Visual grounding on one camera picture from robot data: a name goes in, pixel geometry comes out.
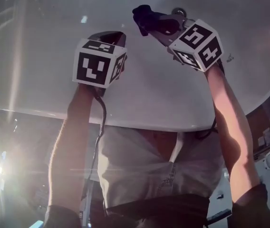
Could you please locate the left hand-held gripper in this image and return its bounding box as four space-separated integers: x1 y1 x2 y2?
72 31 128 96

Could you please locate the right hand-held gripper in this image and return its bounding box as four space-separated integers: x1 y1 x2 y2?
146 12 224 73

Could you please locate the blue cloth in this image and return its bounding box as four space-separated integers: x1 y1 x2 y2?
132 4 168 37

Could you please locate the white bathtub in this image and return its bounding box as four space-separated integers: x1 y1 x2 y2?
0 0 270 133

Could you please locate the person's right forearm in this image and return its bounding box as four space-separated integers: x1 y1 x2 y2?
205 65 262 205

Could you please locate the person's left forearm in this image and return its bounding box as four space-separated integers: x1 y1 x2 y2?
48 82 103 210

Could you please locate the chrome bathtub drain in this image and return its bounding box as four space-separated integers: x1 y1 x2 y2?
172 7 188 18

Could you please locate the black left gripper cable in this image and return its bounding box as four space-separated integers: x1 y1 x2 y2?
79 89 108 220

